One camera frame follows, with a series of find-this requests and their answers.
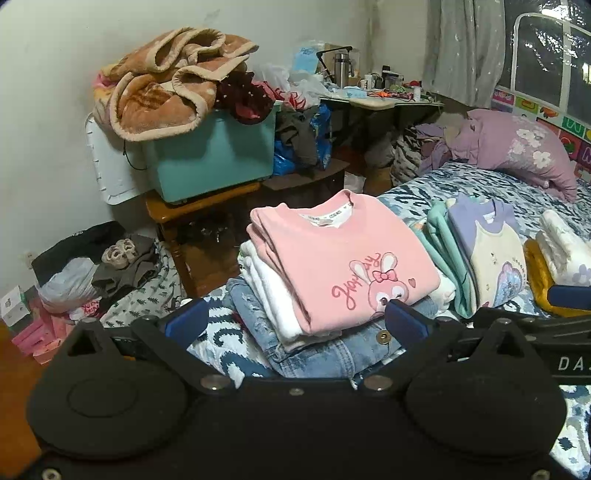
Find mint green folded garment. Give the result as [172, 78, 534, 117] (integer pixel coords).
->
[409, 199, 481, 320]

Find pink box stack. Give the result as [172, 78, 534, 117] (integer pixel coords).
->
[11, 305, 78, 366]

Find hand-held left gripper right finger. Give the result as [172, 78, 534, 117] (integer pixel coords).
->
[358, 300, 532, 393]

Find black bag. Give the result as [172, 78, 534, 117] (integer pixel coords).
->
[31, 220, 126, 287]

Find folded denim jeans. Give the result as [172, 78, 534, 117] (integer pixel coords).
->
[225, 277, 446, 380]

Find floor clothes pile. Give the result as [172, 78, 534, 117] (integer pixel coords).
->
[99, 240, 197, 326]

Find wooden side table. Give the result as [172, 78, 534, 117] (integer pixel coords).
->
[145, 159, 352, 298]

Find white tubular frame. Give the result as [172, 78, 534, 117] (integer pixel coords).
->
[505, 11, 591, 121]

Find teal storage box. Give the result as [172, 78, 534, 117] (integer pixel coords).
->
[142, 102, 283, 204]

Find dark grey clothes pile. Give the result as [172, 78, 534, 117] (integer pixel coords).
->
[91, 233, 163, 303]

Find grey plastic bag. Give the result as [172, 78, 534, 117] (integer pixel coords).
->
[37, 257, 101, 315]

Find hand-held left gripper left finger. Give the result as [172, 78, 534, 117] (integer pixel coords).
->
[65, 298, 234, 394]

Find blue patterned bedspread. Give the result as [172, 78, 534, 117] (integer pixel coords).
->
[185, 159, 591, 478]

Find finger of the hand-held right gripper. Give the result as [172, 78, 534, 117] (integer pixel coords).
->
[472, 306, 591, 341]
[549, 284, 591, 311]

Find white plastic lid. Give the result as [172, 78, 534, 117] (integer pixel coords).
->
[84, 113, 151, 206]

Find pink rabbit sweatshirt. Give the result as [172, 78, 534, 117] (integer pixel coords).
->
[247, 189, 441, 335]

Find purple floral pillow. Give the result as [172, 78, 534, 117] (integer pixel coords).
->
[418, 108, 580, 204]

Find steel thermos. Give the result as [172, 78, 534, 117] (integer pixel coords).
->
[333, 52, 356, 89]

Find blue tissue packet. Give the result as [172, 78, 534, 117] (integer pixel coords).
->
[292, 41, 328, 73]

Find dark red clothes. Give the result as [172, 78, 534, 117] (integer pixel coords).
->
[215, 71, 276, 126]

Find blue plastic bag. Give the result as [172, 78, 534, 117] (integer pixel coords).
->
[272, 104, 334, 177]

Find small white box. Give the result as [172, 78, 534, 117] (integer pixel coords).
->
[0, 285, 27, 325]

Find brown fleece blanket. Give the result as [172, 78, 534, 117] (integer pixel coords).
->
[92, 27, 260, 142]

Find white plastic bag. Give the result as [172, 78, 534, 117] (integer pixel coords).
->
[261, 62, 334, 110]

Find grey curtain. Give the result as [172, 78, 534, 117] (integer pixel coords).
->
[422, 0, 507, 109]

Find black desk lamp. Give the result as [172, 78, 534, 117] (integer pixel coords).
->
[315, 45, 355, 79]

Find yellow folded garment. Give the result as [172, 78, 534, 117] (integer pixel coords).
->
[524, 237, 591, 319]

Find zebra striped cloth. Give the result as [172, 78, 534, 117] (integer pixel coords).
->
[390, 124, 424, 186]

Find cluttered desk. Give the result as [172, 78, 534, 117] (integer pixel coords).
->
[318, 90, 446, 155]

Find dark grey hanging clothes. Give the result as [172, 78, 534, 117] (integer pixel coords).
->
[274, 106, 320, 168]

